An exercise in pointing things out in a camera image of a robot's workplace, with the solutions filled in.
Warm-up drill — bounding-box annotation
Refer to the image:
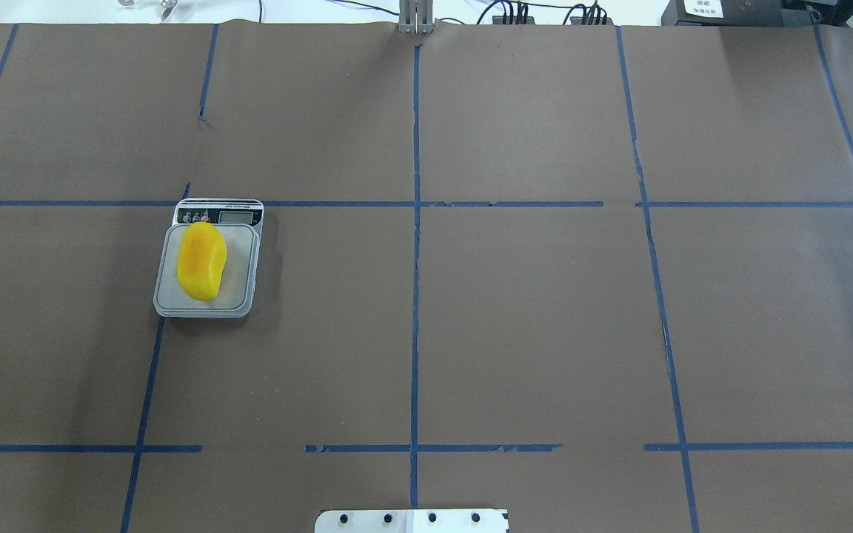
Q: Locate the yellow mango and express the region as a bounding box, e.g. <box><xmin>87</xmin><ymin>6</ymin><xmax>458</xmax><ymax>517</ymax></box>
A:
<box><xmin>176</xmin><ymin>221</ymin><xmax>228</xmax><ymax>301</ymax></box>

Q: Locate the silver digital kitchen scale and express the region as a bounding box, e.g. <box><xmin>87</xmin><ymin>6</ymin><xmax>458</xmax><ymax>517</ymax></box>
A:
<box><xmin>153</xmin><ymin>197</ymin><xmax>264</xmax><ymax>318</ymax></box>

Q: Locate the black computer box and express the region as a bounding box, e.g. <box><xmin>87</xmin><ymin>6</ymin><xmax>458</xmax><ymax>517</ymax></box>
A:
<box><xmin>660</xmin><ymin>1</ymin><xmax>813</xmax><ymax>27</ymax></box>

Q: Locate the aluminium frame post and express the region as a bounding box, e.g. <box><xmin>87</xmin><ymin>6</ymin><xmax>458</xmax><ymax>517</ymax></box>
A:
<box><xmin>398</xmin><ymin>0</ymin><xmax>435</xmax><ymax>35</ymax></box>

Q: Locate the white pedestal column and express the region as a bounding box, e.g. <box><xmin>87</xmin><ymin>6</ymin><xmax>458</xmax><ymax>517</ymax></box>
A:
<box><xmin>314</xmin><ymin>509</ymin><xmax>510</xmax><ymax>532</ymax></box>

